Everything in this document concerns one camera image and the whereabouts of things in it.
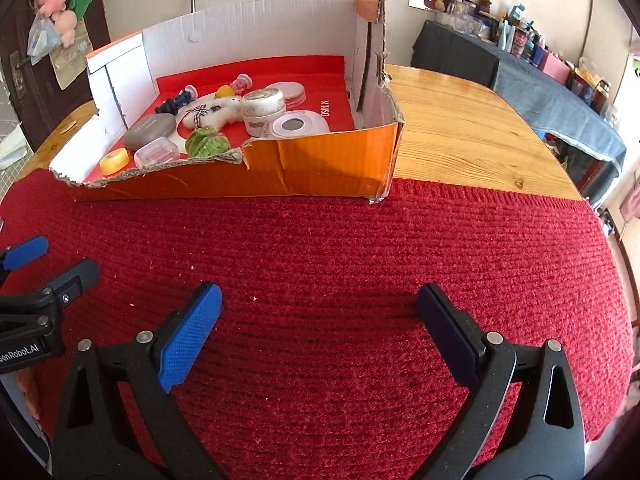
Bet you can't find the cream round jar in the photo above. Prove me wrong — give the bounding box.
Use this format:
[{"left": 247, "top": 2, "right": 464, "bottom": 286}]
[{"left": 241, "top": 88, "right": 287, "bottom": 137}]

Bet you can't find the pale pink round device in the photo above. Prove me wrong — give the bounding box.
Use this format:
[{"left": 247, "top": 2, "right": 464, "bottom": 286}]
[{"left": 270, "top": 110, "right": 329, "bottom": 140}]

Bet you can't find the dark brown door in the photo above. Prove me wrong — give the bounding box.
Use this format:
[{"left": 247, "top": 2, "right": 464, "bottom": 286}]
[{"left": 0, "top": 0, "right": 111, "bottom": 151}]

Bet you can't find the blue denim table cloth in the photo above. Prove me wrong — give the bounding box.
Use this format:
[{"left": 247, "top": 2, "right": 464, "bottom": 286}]
[{"left": 410, "top": 20, "right": 627, "bottom": 206}]

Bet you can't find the white wardrobe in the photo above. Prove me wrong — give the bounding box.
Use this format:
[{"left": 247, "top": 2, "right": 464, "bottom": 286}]
[{"left": 575, "top": 0, "right": 640, "bottom": 91}]

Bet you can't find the metal door handle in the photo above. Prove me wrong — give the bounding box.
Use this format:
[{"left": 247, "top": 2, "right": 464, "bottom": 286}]
[{"left": 7, "top": 51, "right": 26, "bottom": 100}]

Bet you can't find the grey earbud case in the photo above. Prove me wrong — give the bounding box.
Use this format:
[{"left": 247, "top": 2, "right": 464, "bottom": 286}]
[{"left": 123, "top": 114, "right": 177, "bottom": 151}]

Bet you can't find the peach plush toy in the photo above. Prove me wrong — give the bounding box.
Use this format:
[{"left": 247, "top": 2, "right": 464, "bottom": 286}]
[{"left": 52, "top": 10, "right": 78, "bottom": 47}]

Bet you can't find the green knitted scrunchie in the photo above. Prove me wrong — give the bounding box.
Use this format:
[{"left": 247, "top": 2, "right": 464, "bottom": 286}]
[{"left": 185, "top": 126, "right": 231, "bottom": 157}]

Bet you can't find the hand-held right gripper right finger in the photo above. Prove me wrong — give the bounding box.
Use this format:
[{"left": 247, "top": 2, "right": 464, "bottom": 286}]
[{"left": 416, "top": 282, "right": 586, "bottom": 480}]

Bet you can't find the white round jar lid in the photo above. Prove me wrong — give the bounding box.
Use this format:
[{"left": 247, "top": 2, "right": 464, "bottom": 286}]
[{"left": 265, "top": 81, "right": 307, "bottom": 107}]

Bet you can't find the clear plastic case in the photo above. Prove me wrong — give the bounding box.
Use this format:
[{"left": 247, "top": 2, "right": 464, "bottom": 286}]
[{"left": 133, "top": 138, "right": 181, "bottom": 167}]

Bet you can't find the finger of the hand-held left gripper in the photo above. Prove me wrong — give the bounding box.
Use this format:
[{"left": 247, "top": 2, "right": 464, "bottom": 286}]
[
  {"left": 0, "top": 235, "right": 50, "bottom": 286},
  {"left": 0, "top": 258, "right": 101, "bottom": 322}
]

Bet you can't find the red knitted mat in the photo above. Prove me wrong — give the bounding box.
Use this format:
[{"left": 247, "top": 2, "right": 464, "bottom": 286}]
[{"left": 0, "top": 167, "right": 633, "bottom": 480}]

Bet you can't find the orange cardboard box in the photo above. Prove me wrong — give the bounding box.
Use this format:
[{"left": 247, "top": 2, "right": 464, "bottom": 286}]
[{"left": 49, "top": 0, "right": 406, "bottom": 206}]

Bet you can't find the clear plastic bag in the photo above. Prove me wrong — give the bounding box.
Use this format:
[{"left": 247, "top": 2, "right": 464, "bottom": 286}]
[{"left": 26, "top": 15, "right": 63, "bottom": 66}]

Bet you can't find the row of toiletry bottles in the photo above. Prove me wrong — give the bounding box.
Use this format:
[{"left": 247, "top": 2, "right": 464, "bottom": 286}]
[{"left": 450, "top": 0, "right": 618, "bottom": 116}]

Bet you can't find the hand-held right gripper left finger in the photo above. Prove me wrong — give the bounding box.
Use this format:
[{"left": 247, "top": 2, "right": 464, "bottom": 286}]
[{"left": 52, "top": 281, "right": 224, "bottom": 480}]

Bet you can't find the white plush bear plaid bow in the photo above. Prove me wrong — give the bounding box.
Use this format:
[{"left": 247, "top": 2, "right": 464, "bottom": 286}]
[{"left": 180, "top": 96, "right": 246, "bottom": 130}]

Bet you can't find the yellow round lid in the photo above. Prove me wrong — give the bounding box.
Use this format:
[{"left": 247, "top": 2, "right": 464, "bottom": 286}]
[{"left": 99, "top": 148, "right": 130, "bottom": 177}]

